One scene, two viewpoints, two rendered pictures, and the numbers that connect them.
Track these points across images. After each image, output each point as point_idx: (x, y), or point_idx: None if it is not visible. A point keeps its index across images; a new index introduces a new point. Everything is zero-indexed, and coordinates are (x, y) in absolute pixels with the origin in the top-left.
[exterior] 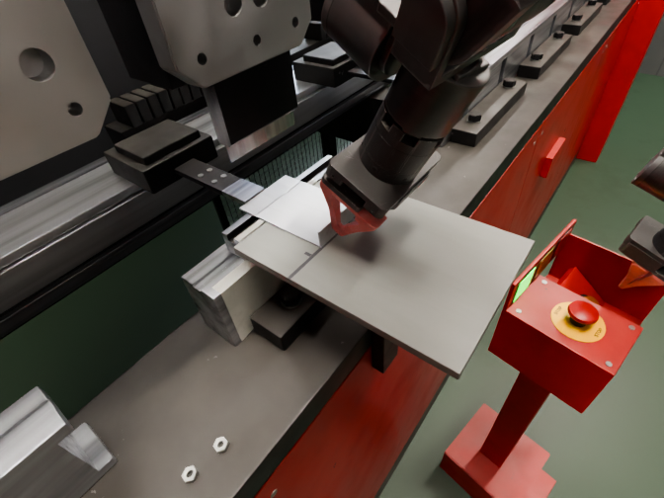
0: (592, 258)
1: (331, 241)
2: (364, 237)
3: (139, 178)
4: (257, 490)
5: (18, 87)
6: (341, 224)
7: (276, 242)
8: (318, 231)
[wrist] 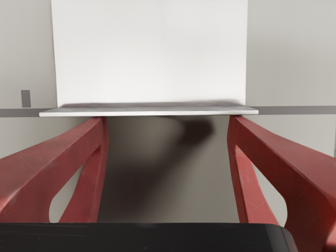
0: None
1: (90, 118)
2: (144, 172)
3: None
4: None
5: None
6: (97, 148)
7: (6, 3)
8: (41, 114)
